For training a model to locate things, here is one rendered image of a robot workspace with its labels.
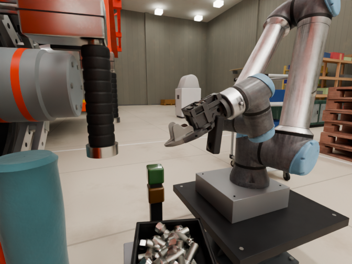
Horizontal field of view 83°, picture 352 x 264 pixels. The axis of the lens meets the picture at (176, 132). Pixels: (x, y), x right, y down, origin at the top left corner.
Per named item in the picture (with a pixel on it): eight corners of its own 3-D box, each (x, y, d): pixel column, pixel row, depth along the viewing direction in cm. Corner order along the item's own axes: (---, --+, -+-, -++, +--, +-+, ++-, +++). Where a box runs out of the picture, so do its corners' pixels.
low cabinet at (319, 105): (289, 118, 676) (291, 99, 664) (341, 124, 541) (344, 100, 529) (253, 121, 607) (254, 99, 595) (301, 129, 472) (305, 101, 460)
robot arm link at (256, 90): (279, 100, 62) (275, 69, 58) (249, 119, 60) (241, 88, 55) (257, 97, 71) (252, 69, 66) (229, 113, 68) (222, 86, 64)
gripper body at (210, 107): (178, 109, 60) (210, 92, 62) (189, 134, 63) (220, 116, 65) (188, 111, 53) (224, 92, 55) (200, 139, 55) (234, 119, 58)
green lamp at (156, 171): (146, 178, 51) (145, 164, 50) (161, 177, 52) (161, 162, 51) (147, 185, 47) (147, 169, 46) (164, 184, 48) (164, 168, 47)
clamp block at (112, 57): (83, 71, 59) (81, 52, 58) (115, 72, 61) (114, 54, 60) (80, 69, 54) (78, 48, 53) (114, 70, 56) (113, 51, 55)
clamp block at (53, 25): (37, 44, 27) (31, 0, 26) (108, 48, 29) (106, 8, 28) (18, 33, 22) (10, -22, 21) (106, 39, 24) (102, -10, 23)
